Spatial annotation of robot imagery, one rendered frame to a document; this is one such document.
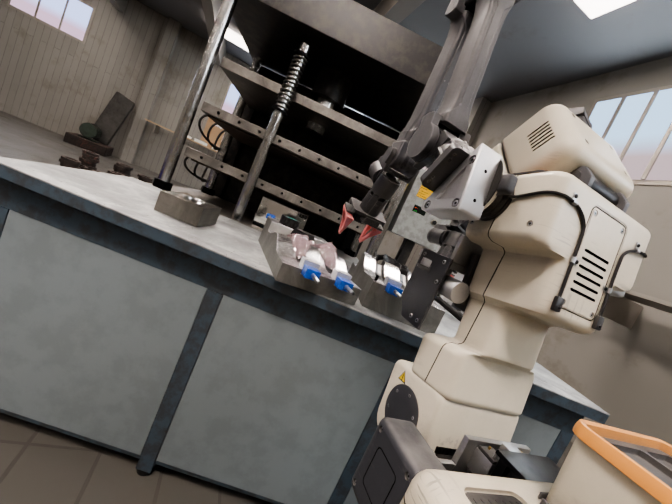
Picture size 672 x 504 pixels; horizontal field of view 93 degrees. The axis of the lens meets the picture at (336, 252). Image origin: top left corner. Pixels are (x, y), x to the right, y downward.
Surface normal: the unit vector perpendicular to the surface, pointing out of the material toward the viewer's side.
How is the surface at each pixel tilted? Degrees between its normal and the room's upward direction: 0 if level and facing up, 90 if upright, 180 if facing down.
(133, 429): 90
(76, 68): 90
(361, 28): 90
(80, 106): 90
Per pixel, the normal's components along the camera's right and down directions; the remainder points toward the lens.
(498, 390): 0.35, 0.11
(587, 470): -0.88, -0.31
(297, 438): 0.05, 0.14
